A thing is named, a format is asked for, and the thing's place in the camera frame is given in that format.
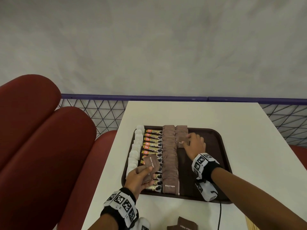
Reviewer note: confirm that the person's right hand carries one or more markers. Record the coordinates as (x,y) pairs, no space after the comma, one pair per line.
(196,147)

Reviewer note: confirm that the person's left hand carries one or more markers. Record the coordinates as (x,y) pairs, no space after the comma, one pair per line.
(134,180)

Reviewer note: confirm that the brown plastic tray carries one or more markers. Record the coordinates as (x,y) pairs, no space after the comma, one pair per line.
(211,150)

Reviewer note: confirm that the single brown sugar sachet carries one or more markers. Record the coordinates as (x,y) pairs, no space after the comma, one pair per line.
(181,143)

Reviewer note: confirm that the handful of brown sugar packets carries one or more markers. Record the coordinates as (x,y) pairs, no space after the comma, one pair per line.
(151,161)

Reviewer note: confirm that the row of white sachets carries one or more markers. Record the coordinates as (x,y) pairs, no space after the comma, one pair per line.
(136,141)

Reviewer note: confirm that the row of coffee stick packets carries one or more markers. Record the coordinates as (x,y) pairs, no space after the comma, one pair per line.
(152,141)

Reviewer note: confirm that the pile of brown sugar packets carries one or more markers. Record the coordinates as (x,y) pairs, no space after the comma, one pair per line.
(184,223)

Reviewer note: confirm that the bundle of wooden stir sticks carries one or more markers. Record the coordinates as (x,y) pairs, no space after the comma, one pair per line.
(251,225)

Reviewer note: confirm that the person's right forearm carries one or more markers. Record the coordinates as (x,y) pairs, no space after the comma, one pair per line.
(259,196)

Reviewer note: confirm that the right wristband with marker tags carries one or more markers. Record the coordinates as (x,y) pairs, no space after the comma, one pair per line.
(206,166)

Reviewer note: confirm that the wristband with marker tags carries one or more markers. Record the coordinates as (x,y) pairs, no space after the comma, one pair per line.
(206,166)
(120,203)

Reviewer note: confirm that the left wristband with marker tags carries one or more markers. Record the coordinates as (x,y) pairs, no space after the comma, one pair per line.
(120,203)

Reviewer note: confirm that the purple mesh railing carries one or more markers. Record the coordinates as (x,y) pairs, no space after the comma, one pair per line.
(144,97)

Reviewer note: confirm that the red padded chair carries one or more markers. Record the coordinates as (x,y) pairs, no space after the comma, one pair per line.
(43,153)
(299,155)

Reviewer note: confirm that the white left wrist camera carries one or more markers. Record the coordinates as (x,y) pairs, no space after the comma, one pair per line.
(143,224)

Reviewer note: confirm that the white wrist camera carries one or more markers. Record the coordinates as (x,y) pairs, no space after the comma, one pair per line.
(206,192)
(143,224)

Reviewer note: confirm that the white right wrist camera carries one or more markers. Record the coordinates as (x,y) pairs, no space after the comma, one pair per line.
(206,192)

